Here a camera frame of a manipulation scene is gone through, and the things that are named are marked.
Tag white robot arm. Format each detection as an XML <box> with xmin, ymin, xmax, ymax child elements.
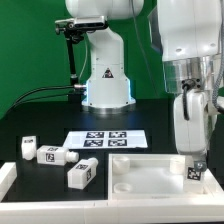
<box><xmin>66</xmin><ymin>0</ymin><xmax>224</xmax><ymax>171</ymax></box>

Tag white square table top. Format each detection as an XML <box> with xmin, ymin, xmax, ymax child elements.
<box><xmin>108</xmin><ymin>154</ymin><xmax>224</xmax><ymax>200</ymax></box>

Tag camera on black stand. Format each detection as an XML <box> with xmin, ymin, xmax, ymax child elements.
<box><xmin>54</xmin><ymin>14</ymin><xmax>109</xmax><ymax>101</ymax></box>

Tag black cables on table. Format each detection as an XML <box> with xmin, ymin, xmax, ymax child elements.
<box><xmin>6</xmin><ymin>84</ymin><xmax>88</xmax><ymax>116</ymax></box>

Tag marker sheet on table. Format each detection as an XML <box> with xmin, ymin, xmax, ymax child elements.
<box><xmin>63</xmin><ymin>130</ymin><xmax>148</xmax><ymax>149</ymax></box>

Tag white U-shaped obstacle fence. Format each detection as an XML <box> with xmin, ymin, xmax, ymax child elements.
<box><xmin>0</xmin><ymin>162</ymin><xmax>224</xmax><ymax>224</ymax></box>

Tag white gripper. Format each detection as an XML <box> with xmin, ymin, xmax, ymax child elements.
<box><xmin>173</xmin><ymin>90</ymin><xmax>212</xmax><ymax>172</ymax></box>

